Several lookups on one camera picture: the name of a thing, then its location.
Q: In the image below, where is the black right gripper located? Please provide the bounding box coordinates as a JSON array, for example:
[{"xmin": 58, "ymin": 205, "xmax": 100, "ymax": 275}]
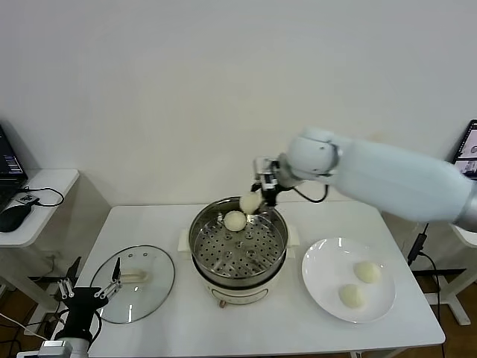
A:
[{"xmin": 250, "ymin": 158, "xmax": 295, "ymax": 208}]

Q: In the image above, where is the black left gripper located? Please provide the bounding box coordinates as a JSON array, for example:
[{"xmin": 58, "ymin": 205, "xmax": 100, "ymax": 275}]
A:
[{"xmin": 57, "ymin": 256, "xmax": 124, "ymax": 339}]

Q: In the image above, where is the white steamed baozi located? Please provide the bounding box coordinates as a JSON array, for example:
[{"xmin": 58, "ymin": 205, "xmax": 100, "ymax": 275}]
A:
[
  {"xmin": 238, "ymin": 192, "xmax": 262, "ymax": 215},
  {"xmin": 353, "ymin": 260, "xmax": 382, "ymax": 283},
  {"xmin": 338, "ymin": 283, "xmax": 367, "ymax": 310},
  {"xmin": 223, "ymin": 210, "xmax": 247, "ymax": 232}
]

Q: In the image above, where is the round glass pot lid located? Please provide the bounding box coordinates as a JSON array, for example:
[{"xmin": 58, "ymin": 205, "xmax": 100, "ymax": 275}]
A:
[{"xmin": 90, "ymin": 245, "xmax": 176, "ymax": 324}]

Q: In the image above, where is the perforated steel steamer basket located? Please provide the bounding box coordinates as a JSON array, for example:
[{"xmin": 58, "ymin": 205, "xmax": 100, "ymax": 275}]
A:
[{"xmin": 177, "ymin": 196, "xmax": 301, "ymax": 279}]

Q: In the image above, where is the black computer mouse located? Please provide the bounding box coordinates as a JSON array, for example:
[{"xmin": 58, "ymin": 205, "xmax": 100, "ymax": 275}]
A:
[{"xmin": 0, "ymin": 204, "xmax": 33, "ymax": 233}]

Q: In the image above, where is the small box with QR code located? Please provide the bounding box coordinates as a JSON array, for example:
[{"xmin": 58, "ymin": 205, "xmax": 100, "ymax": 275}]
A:
[{"xmin": 14, "ymin": 193, "xmax": 40, "ymax": 207}]

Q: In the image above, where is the cream electric pot base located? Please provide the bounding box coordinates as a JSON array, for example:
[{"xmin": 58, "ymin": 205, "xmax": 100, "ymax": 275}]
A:
[{"xmin": 192, "ymin": 249, "xmax": 288, "ymax": 310}]

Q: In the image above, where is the white side desk with mouse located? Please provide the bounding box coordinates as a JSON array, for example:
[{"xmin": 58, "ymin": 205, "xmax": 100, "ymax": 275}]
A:
[{"xmin": 0, "ymin": 169, "xmax": 113, "ymax": 310}]

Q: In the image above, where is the round white plate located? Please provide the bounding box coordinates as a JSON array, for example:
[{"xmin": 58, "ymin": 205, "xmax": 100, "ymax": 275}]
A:
[{"xmin": 300, "ymin": 236, "xmax": 397, "ymax": 324}]

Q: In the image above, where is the black laptop with dark screen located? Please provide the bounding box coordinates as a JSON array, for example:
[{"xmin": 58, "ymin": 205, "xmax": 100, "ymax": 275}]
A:
[{"xmin": 0, "ymin": 122, "xmax": 30, "ymax": 212}]

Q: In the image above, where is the grey laptop with bright screen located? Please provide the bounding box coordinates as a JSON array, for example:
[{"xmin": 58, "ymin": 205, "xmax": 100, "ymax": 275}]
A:
[{"xmin": 452, "ymin": 119, "xmax": 477, "ymax": 182}]

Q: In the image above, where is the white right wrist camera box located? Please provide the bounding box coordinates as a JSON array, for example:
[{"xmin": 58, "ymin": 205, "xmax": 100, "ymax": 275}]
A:
[{"xmin": 253, "ymin": 157, "xmax": 280, "ymax": 191}]

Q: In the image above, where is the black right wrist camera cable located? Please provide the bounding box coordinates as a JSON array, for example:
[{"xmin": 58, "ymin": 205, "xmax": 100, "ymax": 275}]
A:
[{"xmin": 289, "ymin": 182, "xmax": 332, "ymax": 204}]

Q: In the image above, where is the thin black desk cable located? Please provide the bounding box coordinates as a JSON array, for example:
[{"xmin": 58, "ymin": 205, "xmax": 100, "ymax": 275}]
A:
[{"xmin": 16, "ymin": 185, "xmax": 65, "ymax": 208}]

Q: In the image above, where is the white floor cable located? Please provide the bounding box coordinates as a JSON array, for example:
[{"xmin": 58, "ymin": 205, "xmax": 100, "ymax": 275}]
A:
[{"xmin": 0, "ymin": 312, "xmax": 50, "ymax": 342}]

